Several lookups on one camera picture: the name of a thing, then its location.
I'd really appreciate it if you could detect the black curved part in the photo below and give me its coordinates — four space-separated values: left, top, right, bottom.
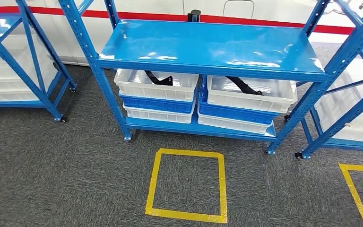
225 76 264 96
143 70 174 87

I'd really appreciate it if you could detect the blue metal shelf rack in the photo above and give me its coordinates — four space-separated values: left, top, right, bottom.
57 0 363 156
0 0 78 124
294 0 363 161

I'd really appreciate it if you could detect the blue plastic bin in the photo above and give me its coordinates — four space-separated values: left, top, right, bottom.
118 90 198 114
198 78 280 126

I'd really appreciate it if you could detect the black cylinder post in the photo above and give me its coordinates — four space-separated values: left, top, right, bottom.
187 9 202 23

